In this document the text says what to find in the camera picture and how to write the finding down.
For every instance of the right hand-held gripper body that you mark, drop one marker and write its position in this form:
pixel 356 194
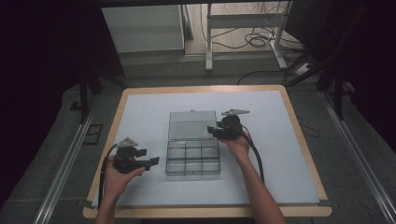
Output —
pixel 233 127

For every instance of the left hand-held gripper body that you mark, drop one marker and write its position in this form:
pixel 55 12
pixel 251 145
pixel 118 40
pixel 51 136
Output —
pixel 126 160

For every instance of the clear plastic compartment box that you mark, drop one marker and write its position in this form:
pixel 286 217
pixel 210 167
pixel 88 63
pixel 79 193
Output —
pixel 190 124

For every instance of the person's right hand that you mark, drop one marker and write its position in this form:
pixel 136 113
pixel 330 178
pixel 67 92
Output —
pixel 239 147

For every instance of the person's left hand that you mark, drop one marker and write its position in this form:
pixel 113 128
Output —
pixel 115 183

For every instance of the wooden table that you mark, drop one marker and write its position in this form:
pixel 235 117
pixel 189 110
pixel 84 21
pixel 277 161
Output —
pixel 202 88

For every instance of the white table sheet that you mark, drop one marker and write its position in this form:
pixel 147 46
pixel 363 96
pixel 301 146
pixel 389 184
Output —
pixel 149 109

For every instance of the black metal stand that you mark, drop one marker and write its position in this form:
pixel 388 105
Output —
pixel 338 99
pixel 83 99

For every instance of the white power strip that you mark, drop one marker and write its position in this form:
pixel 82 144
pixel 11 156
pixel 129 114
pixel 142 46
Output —
pixel 303 69

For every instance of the dark curtain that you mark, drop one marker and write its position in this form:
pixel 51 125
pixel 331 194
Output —
pixel 373 62
pixel 37 77

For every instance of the white cabinet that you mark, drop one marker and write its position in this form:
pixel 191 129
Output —
pixel 143 28

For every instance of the aluminium floor rail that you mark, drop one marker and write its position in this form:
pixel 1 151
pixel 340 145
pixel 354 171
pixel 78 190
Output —
pixel 62 174
pixel 358 155

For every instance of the white metal desk frame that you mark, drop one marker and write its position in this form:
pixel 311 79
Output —
pixel 243 21

